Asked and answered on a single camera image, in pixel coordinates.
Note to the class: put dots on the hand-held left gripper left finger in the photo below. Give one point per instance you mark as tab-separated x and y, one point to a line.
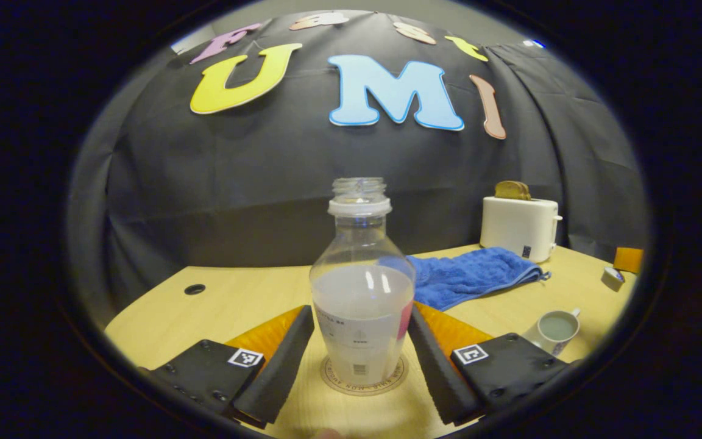
281	366

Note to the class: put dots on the clear plastic water bottle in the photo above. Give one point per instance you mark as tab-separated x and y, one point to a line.
360	305

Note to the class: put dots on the round wooden coaster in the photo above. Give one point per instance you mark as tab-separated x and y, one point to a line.
339	384

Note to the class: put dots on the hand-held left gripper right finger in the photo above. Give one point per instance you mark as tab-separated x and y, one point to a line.
439	372

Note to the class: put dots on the white toaster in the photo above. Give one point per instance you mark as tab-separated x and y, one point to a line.
518	228

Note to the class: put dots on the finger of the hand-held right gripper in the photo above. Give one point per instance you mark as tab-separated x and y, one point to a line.
629	260

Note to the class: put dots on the white blue patterned teacup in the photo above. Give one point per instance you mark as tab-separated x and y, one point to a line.
555	332

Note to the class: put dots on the ceiling light panel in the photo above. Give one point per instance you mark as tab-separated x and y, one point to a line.
534	43

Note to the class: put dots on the blue towel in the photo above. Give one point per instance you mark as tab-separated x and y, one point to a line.
479	274

